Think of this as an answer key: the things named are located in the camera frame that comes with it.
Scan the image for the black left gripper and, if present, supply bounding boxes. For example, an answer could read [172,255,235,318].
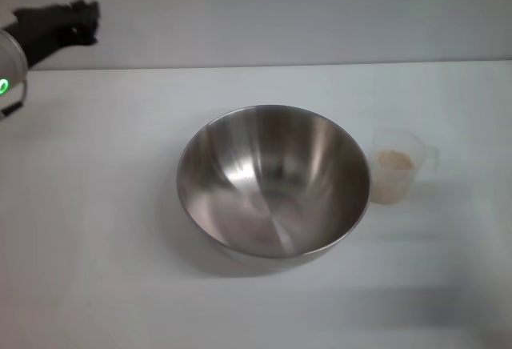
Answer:
[11,0,101,68]

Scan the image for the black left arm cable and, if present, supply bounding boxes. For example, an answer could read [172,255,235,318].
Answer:
[0,78,30,120]

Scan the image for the clear plastic measuring cup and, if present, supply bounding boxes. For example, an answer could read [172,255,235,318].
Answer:
[370,126,440,206]

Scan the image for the stainless steel mixing bowl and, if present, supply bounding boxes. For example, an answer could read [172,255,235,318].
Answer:
[176,104,371,272]

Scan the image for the white rice grains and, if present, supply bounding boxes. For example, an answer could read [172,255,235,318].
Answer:
[371,149,414,205]

